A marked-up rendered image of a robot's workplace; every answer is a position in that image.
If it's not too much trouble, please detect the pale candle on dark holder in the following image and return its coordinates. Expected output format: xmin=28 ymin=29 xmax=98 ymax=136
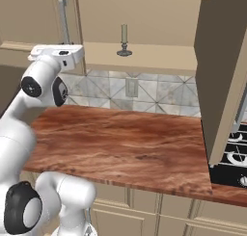
xmin=116 ymin=23 xmax=134 ymax=58

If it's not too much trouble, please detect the beige cupboard door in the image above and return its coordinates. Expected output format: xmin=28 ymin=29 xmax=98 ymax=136
xmin=182 ymin=197 xmax=247 ymax=236
xmin=90 ymin=200 xmax=162 ymax=236

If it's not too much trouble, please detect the beige cabinet door, dark inside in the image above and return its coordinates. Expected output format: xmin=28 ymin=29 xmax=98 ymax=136
xmin=193 ymin=0 xmax=247 ymax=168

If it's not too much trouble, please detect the black hob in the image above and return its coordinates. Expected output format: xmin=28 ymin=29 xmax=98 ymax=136
xmin=200 ymin=118 xmax=247 ymax=189

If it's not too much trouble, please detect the beige drawer front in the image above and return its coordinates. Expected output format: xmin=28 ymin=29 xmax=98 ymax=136
xmin=94 ymin=181 xmax=131 ymax=209

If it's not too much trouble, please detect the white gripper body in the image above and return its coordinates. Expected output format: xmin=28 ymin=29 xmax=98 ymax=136
xmin=27 ymin=43 xmax=86 ymax=63

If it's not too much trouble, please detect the beige cabinet door, long handle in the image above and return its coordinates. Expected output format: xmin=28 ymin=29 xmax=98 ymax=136
xmin=0 ymin=0 xmax=87 ymax=76

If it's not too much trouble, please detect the beige open wall cabinet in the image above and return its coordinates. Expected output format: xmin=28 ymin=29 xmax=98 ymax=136
xmin=76 ymin=0 xmax=212 ymax=77

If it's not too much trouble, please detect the beige wall socket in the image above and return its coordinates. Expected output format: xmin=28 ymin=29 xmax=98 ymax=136
xmin=124 ymin=77 xmax=140 ymax=98

